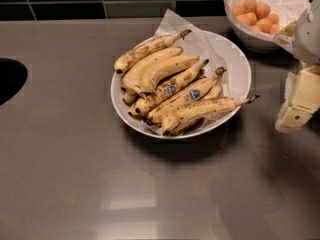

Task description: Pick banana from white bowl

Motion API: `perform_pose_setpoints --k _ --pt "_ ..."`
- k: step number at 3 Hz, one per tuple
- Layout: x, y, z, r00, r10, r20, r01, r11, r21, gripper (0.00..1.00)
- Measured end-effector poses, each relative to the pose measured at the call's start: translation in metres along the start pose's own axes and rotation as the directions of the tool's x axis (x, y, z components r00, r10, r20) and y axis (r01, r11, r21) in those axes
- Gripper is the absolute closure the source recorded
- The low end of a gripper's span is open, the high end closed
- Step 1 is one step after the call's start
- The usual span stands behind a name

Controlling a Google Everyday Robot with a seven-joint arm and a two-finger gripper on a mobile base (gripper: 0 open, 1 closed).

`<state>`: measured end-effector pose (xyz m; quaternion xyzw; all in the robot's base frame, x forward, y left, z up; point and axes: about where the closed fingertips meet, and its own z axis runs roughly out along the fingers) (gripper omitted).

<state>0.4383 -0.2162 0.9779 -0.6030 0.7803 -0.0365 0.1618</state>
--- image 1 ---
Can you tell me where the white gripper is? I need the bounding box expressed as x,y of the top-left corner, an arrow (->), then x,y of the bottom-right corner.
275,65 -> 320,133

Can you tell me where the spotted banana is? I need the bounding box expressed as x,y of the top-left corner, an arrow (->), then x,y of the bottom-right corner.
161,95 -> 259,136
114,29 -> 191,74

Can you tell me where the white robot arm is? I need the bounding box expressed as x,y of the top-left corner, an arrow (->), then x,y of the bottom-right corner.
273,0 -> 320,133

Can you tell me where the white banana bowl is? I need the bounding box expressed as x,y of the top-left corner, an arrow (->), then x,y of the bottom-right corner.
111,30 -> 251,139

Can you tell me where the small rear banana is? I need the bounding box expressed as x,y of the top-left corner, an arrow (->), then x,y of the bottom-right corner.
202,67 -> 226,99

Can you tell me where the white bowl of oranges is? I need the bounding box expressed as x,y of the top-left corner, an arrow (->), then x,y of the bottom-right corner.
223,0 -> 309,53

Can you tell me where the paper liner in orange bowl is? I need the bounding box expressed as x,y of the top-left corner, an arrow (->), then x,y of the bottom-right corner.
223,0 -> 309,52

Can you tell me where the banana with blue sticker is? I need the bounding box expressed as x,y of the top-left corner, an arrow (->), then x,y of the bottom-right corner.
134,59 -> 209,115

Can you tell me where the yellow banana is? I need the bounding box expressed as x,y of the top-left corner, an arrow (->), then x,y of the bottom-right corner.
120,46 -> 183,93
138,54 -> 199,94

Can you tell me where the lower stickered banana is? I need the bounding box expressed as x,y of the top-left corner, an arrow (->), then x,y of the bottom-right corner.
145,77 -> 216,125

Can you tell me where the short banana at left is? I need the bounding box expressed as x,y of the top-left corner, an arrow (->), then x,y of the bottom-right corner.
123,92 -> 139,106

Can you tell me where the white paper liner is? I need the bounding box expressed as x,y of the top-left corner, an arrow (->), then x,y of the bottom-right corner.
139,8 -> 248,135

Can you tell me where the orange fruit pile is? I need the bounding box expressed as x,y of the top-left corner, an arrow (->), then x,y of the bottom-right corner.
232,0 -> 280,35

